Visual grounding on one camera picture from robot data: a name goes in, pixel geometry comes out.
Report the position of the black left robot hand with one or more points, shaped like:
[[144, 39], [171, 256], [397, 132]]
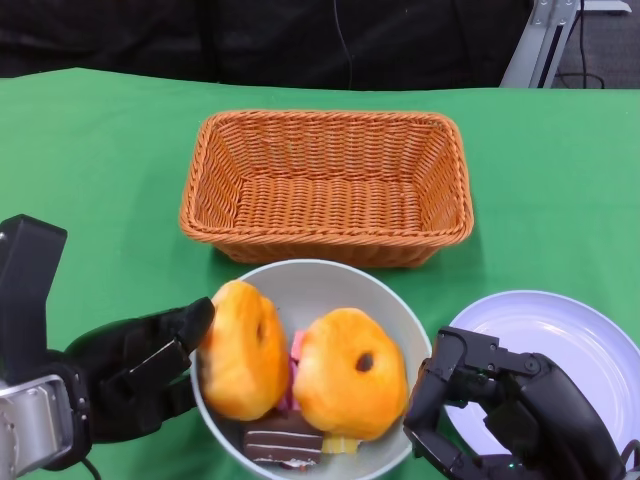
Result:
[[125, 360]]

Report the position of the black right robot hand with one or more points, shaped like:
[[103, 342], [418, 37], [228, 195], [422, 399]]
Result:
[[550, 400]]

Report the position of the grey round bowl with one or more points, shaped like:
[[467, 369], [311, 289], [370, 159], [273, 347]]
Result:
[[320, 285]]

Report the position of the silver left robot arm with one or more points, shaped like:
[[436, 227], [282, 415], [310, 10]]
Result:
[[35, 415]]

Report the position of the pale lavender round plate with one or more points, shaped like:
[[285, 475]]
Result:
[[550, 325]]

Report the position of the pink striped cake slice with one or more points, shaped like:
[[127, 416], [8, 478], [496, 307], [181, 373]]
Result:
[[289, 395]]

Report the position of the chocolate layered cake slice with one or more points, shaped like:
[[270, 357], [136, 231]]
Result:
[[280, 442]]

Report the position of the yellow cake slice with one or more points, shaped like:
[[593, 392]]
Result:
[[340, 444]]

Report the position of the orange wicker basket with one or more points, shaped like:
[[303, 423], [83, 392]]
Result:
[[325, 200]]

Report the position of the black cloth backdrop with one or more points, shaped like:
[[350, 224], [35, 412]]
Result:
[[200, 35]]

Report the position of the grey metal stand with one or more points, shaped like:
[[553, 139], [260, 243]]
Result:
[[530, 45]]

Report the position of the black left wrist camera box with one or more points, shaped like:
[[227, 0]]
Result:
[[25, 280]]

